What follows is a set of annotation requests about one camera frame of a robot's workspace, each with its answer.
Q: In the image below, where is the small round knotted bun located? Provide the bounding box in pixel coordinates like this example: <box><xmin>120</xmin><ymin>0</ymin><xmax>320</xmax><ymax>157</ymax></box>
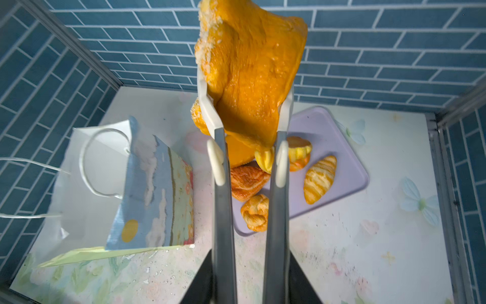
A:
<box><xmin>240</xmin><ymin>195</ymin><xmax>269</xmax><ymax>232</ymax></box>

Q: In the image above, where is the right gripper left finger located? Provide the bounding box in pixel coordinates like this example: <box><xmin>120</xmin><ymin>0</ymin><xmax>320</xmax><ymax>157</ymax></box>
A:
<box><xmin>197</xmin><ymin>67</ymin><xmax>237</xmax><ymax>303</ymax></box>

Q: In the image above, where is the round orange flat bread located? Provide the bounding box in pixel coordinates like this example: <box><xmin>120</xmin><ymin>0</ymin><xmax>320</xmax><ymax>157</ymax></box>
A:
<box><xmin>191</xmin><ymin>99</ymin><xmax>255</xmax><ymax>168</ymax></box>

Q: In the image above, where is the yellow shell bun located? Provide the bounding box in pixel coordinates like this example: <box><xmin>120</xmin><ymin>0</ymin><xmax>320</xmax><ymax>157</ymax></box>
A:
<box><xmin>254</xmin><ymin>147</ymin><xmax>275</xmax><ymax>174</ymax></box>

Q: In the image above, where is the lavender tray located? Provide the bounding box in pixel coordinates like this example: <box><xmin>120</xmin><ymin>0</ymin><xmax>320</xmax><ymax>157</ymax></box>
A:
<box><xmin>231</xmin><ymin>106</ymin><xmax>370</xmax><ymax>237</ymax></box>

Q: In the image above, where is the glazed brown pastry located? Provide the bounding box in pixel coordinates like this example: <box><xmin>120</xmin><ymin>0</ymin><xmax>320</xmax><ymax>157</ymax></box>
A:
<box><xmin>230</xmin><ymin>166</ymin><xmax>270</xmax><ymax>203</ymax></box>

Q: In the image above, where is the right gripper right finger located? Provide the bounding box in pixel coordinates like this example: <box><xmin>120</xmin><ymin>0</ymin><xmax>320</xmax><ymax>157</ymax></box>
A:
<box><xmin>263</xmin><ymin>89</ymin><xmax>294</xmax><ymax>303</ymax></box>

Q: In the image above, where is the yellow orange croissant bun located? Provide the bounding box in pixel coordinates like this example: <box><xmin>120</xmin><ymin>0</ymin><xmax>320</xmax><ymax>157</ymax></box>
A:
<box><xmin>287</xmin><ymin>136</ymin><xmax>313</xmax><ymax>172</ymax></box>

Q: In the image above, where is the square orange toast bread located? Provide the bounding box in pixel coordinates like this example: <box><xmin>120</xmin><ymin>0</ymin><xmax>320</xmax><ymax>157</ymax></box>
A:
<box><xmin>195</xmin><ymin>1</ymin><xmax>308</xmax><ymax>151</ymax></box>

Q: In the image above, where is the striped oval bread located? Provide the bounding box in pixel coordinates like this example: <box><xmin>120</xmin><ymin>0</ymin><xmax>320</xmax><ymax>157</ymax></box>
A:
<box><xmin>303</xmin><ymin>155</ymin><xmax>337</xmax><ymax>205</ymax></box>

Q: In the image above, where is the paper gift bag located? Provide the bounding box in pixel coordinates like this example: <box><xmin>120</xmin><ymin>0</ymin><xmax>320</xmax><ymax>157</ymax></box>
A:
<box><xmin>0</xmin><ymin>115</ymin><xmax>195</xmax><ymax>269</ymax></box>

